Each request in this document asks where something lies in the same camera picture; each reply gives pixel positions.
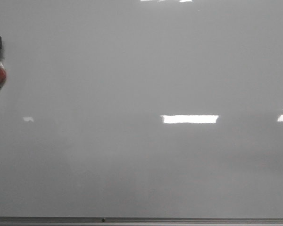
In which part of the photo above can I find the white whiteboard with metal frame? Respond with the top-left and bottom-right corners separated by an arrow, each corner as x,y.
0,0 -> 283,226

